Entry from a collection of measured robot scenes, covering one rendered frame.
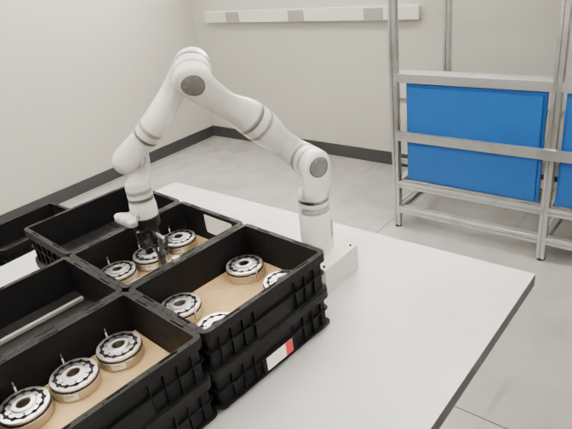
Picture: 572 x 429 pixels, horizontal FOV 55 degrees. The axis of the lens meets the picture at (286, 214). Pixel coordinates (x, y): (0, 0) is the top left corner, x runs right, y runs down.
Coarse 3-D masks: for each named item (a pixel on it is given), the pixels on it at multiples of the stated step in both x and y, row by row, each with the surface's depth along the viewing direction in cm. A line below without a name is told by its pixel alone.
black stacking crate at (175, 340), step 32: (96, 320) 126; (128, 320) 133; (160, 320) 121; (32, 352) 117; (64, 352) 122; (0, 384) 113; (32, 384) 118; (160, 384) 108; (192, 384) 115; (128, 416) 103
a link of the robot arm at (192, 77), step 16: (176, 64) 126; (192, 64) 124; (208, 64) 128; (176, 80) 125; (192, 80) 125; (208, 80) 126; (192, 96) 128; (208, 96) 129; (224, 96) 130; (240, 96) 133; (224, 112) 133; (240, 112) 134; (256, 112) 136; (240, 128) 137
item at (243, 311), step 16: (288, 240) 144; (192, 256) 143; (320, 256) 136; (160, 272) 137; (288, 272) 130; (304, 272) 133; (272, 288) 125; (160, 304) 125; (256, 304) 122; (224, 320) 116; (240, 320) 120; (208, 336) 114
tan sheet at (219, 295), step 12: (264, 264) 154; (264, 276) 149; (204, 288) 147; (216, 288) 146; (228, 288) 146; (240, 288) 145; (252, 288) 144; (204, 300) 142; (216, 300) 141; (228, 300) 140; (240, 300) 140; (204, 312) 137
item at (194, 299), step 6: (180, 294) 140; (186, 294) 140; (192, 294) 139; (168, 300) 138; (192, 300) 136; (198, 300) 136; (168, 306) 135; (192, 306) 135; (198, 306) 135; (180, 312) 133; (186, 312) 132; (192, 312) 133
